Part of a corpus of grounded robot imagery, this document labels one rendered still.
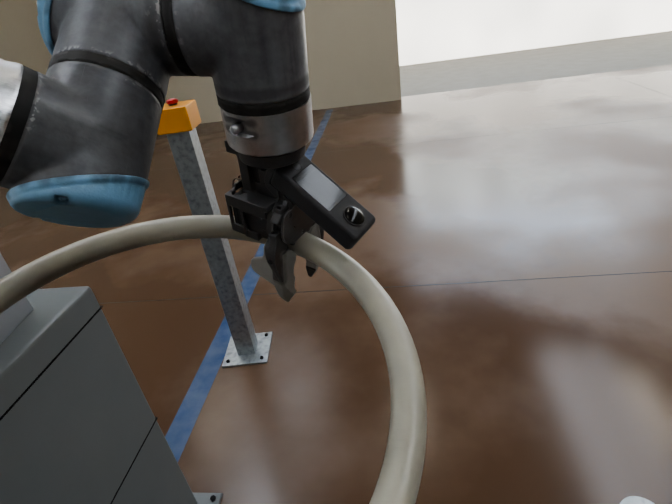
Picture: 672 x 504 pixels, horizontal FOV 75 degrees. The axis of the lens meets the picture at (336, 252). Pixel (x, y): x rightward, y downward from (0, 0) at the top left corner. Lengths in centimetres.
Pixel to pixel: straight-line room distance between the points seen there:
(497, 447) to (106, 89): 148
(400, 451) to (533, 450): 129
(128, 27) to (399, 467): 40
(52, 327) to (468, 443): 124
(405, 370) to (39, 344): 74
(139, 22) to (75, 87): 8
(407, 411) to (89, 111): 34
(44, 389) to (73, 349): 10
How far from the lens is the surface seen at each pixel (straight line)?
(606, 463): 167
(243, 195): 51
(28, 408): 98
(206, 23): 41
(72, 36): 44
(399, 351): 41
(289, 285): 55
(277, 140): 43
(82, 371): 107
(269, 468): 164
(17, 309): 105
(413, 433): 37
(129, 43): 43
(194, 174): 163
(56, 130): 37
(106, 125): 39
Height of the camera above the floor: 130
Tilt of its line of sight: 29 degrees down
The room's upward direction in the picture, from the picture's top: 9 degrees counter-clockwise
